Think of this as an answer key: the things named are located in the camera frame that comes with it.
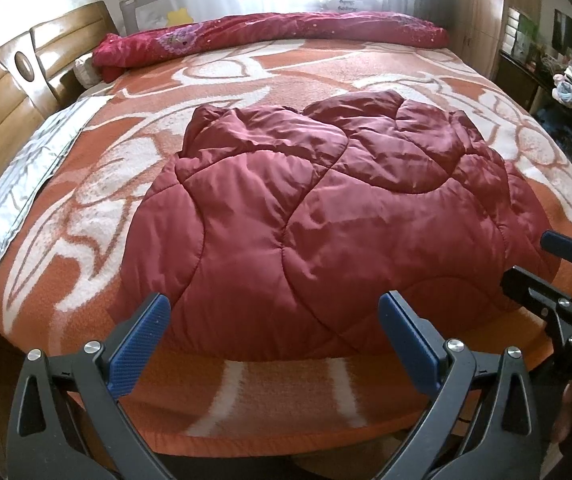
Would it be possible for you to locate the wooden headboard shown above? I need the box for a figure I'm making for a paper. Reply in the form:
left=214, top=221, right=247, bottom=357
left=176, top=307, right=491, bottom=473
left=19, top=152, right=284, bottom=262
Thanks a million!
left=0, top=1, right=120, bottom=233

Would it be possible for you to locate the grey patterned pillowcase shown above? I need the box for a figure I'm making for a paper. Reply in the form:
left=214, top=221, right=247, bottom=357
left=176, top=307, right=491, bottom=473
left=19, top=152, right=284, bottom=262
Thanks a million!
left=0, top=95, right=110, bottom=270

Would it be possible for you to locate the dark red padded jacket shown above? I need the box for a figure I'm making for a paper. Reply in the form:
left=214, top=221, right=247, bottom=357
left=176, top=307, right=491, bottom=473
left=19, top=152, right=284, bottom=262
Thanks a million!
left=123, top=89, right=563, bottom=363

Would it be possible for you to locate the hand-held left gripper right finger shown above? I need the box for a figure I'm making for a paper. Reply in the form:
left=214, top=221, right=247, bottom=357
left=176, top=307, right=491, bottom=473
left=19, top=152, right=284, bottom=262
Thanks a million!
left=377, top=290, right=542, bottom=480

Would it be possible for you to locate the dark wooden desk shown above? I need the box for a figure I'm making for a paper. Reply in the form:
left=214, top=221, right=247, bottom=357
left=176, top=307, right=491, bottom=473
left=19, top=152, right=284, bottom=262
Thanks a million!
left=493, top=49, right=572, bottom=176

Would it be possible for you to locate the orange and white patterned blanket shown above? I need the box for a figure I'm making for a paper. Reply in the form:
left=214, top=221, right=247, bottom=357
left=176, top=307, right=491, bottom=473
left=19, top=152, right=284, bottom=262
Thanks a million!
left=0, top=35, right=572, bottom=457

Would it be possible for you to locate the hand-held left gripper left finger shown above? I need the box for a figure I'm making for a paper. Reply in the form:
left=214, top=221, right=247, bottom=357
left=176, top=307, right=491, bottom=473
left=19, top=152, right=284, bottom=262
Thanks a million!
left=6, top=292, right=173, bottom=480

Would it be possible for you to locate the wooden wardrobe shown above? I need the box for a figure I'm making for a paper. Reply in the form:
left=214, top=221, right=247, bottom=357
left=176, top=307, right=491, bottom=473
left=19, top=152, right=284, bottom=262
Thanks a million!
left=445, top=0, right=508, bottom=80

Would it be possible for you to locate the white and green box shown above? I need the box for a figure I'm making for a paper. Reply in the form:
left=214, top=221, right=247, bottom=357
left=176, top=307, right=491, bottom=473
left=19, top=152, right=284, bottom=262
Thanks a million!
left=505, top=6, right=541, bottom=60

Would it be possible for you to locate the red floral quilt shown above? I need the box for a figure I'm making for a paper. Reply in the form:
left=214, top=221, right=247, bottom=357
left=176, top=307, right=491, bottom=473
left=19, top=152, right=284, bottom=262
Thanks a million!
left=90, top=11, right=450, bottom=82

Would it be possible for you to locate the white pillow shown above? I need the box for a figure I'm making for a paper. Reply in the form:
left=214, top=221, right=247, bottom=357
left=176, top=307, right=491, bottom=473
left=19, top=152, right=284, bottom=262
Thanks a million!
left=74, top=55, right=104, bottom=90

